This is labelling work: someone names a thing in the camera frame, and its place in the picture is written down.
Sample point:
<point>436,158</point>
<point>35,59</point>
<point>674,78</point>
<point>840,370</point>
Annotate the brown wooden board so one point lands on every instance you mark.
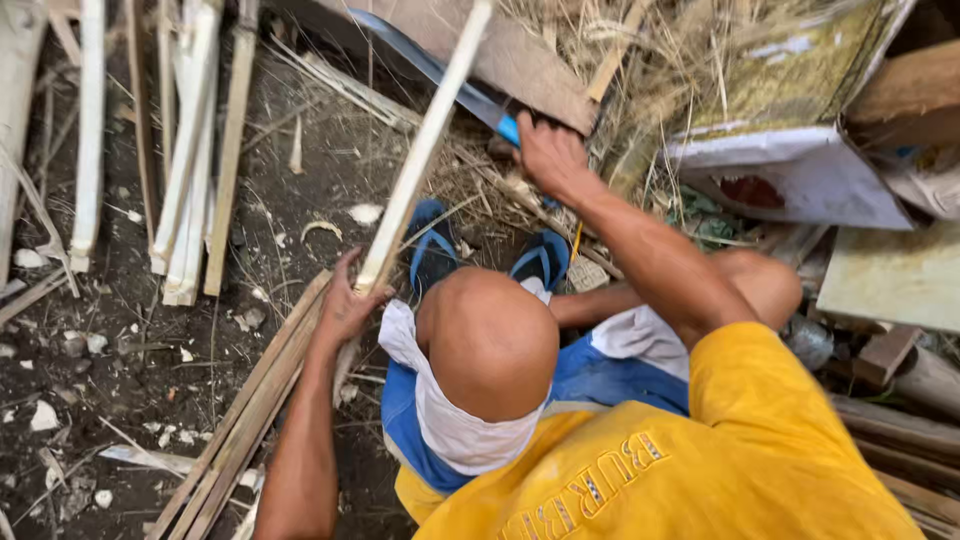
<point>525,60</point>

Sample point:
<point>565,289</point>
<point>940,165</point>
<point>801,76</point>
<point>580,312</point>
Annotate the long pale bamboo strip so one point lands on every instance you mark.
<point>427,142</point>

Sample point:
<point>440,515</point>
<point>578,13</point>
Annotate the thin bamboo slivers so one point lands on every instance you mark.
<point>345,88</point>

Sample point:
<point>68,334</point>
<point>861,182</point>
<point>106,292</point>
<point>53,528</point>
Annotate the bundle of brown bamboo slats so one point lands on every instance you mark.
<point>247,427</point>

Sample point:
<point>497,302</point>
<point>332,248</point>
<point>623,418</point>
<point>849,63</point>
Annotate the person's left hand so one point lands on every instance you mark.
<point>341,307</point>

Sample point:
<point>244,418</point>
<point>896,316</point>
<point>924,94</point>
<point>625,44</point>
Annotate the white printed cardboard box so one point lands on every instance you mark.
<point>795,172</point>

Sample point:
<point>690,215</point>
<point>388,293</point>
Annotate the white flat scrap strip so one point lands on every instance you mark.
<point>146,458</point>

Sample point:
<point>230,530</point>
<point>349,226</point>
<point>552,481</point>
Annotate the heap of dry grass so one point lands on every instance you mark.
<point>675,67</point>

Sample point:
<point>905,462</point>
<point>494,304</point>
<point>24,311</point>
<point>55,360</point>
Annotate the white mesh scrap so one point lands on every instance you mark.
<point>587,274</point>

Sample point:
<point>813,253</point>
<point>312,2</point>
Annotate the scattered white stone chips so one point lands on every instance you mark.
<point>43,417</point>

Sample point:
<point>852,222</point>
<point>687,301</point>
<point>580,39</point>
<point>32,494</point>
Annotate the person's right hand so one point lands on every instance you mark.
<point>559,165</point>

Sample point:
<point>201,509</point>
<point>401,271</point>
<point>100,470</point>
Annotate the yellow shirt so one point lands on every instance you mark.
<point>750,450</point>

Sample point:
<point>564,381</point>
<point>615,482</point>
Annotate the brown wooden beam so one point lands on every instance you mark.
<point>915,97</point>

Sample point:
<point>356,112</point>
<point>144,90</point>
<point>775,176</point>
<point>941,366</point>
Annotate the short tan wooden slat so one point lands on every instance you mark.
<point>616,52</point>

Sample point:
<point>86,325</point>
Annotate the pale flat board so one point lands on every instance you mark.
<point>892,277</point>

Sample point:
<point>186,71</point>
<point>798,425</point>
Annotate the grey crumpled plastic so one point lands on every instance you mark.
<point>806,341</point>

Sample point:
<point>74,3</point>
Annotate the heap of old bamboo poles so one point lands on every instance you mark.
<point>900,442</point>

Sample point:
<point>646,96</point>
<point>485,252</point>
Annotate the small wooden block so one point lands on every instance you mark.
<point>885,354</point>

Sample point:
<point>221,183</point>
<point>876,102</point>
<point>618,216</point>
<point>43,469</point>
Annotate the blue and white shorts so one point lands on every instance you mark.
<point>600,375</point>

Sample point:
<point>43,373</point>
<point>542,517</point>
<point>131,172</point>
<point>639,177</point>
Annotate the green plastic scrap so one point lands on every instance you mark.
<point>697,214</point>

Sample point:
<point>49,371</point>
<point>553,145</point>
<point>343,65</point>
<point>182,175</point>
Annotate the blue flip-flop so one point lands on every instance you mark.
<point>433,244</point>
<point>541,259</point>

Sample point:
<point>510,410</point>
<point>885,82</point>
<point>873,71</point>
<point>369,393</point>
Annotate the row of pale split bamboo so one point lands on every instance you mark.
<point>191,150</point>

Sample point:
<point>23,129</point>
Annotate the person's left leg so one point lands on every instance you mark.
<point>487,345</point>

